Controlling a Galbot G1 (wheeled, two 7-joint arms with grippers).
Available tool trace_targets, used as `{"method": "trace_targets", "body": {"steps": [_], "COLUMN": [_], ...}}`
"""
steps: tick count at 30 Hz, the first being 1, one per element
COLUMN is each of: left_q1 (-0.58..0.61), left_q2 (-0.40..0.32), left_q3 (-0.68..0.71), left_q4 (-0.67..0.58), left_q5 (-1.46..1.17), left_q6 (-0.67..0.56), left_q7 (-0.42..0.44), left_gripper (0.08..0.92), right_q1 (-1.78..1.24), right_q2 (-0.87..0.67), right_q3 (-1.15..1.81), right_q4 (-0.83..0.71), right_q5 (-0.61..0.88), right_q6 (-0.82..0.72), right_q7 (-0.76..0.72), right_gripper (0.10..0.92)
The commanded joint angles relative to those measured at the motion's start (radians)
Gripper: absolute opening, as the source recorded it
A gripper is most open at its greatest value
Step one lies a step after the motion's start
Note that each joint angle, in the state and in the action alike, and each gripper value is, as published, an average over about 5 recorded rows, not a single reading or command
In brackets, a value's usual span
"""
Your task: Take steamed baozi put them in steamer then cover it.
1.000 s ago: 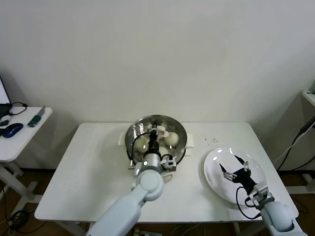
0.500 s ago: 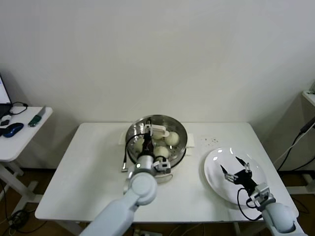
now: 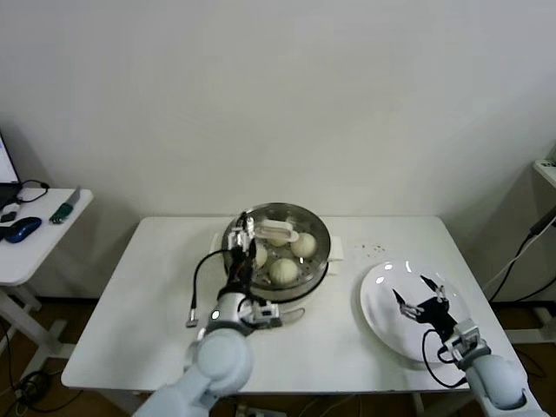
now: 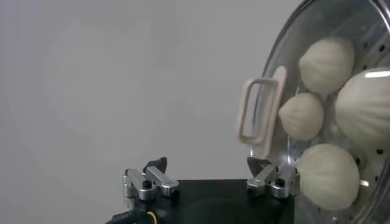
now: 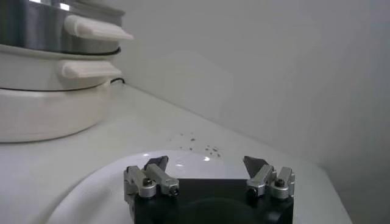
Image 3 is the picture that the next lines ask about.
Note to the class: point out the white electric cooker pot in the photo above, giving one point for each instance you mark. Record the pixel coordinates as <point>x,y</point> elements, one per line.
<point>293,315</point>

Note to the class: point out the white steamed baozi bun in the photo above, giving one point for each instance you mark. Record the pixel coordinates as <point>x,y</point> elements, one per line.
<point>283,271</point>
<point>303,245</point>
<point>261,257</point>
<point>278,241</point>

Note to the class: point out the stainless steel steamer basket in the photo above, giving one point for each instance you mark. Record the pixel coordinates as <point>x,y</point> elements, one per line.
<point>319,260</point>

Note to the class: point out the black laptop computer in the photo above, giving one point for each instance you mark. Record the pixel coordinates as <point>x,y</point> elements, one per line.
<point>6,191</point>

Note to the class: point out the white side table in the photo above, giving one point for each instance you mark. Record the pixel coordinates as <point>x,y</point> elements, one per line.
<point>39,243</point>

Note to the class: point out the dark crumb specks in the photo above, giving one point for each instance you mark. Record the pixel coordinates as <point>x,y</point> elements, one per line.
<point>377,248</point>

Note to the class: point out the white stand base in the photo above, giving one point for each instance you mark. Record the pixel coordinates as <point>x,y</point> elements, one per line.
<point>523,336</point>

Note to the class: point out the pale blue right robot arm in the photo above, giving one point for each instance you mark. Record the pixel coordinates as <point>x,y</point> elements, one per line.
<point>495,378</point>

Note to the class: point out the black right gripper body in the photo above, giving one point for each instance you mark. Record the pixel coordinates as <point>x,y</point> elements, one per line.
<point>436,315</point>

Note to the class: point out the white round plate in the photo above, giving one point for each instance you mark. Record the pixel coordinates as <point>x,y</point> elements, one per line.
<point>382,313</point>

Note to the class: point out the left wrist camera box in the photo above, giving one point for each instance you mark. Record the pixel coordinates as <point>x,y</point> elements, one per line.
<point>266,313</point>

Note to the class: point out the white power strip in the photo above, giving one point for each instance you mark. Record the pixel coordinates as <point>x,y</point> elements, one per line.
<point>256,410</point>

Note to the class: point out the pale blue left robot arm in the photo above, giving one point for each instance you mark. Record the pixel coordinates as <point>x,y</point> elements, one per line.
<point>221,360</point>

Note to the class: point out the white shelf unit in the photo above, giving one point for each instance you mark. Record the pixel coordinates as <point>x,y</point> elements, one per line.
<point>545,174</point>

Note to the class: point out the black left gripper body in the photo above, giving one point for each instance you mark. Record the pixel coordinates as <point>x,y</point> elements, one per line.
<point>241,271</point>

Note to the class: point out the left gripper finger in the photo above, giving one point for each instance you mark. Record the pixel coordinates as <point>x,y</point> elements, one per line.
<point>238,242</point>
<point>249,225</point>

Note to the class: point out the glass pot lid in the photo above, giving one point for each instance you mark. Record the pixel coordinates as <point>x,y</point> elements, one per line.
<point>278,230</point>

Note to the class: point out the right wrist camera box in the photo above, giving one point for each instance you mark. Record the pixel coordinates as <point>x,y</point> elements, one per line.
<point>467,334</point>

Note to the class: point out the blue computer mouse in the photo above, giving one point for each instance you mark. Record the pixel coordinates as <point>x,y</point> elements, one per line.
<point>24,229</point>

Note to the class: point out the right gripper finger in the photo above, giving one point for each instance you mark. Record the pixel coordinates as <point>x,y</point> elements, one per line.
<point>408,310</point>
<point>438,292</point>

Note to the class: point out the white table leg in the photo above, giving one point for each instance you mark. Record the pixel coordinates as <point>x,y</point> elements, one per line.
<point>417,406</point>

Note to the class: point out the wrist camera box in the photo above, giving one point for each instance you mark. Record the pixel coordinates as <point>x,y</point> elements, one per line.
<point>467,334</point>
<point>266,313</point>

